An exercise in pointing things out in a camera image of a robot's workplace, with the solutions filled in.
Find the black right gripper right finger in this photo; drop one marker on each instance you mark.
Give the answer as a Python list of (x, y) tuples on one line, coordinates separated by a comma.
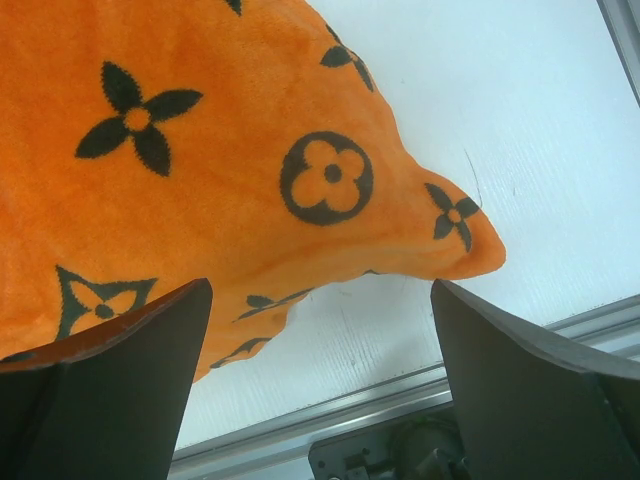
[(530, 403)]

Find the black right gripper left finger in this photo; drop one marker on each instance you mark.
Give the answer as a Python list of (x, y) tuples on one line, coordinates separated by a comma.
[(108, 402)]

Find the orange patterned plush pillowcase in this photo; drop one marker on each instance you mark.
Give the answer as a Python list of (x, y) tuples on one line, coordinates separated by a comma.
[(145, 144)]

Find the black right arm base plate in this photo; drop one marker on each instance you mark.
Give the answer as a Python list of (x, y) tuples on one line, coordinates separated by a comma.
[(409, 447)]

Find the aluminium front rail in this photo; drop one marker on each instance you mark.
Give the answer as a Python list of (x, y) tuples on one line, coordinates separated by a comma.
[(279, 447)]

